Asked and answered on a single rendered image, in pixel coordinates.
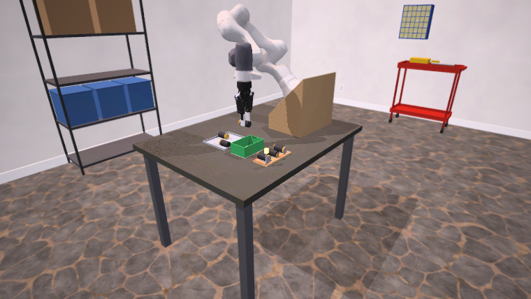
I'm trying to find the green open box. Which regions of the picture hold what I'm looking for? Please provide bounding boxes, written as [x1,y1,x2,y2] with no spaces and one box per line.
[231,135,264,159]

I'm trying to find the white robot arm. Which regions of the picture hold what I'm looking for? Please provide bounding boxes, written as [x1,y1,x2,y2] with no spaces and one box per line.
[217,4,300,98]

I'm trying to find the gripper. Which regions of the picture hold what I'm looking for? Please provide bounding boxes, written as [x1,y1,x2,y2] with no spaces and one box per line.
[235,81,254,126]

